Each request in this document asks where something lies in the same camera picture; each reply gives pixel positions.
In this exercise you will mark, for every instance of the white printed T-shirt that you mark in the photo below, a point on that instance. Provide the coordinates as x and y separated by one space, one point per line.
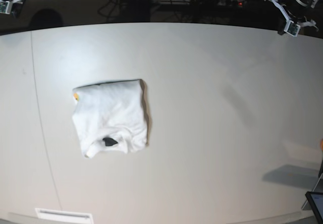
110 117

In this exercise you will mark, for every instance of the white paper label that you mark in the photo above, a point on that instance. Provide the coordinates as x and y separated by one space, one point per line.
64 216

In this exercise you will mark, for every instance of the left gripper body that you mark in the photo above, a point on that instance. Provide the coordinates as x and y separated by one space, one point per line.
296 9

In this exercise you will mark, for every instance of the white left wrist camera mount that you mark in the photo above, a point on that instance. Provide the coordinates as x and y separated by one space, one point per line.
292 27

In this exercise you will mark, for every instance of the dark tablet screen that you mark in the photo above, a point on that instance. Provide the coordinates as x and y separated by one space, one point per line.
315 201

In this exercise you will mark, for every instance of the black power strip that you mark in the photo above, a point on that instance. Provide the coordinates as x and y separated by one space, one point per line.
222 3

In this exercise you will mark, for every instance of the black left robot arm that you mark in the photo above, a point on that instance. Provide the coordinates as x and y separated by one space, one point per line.
267 14

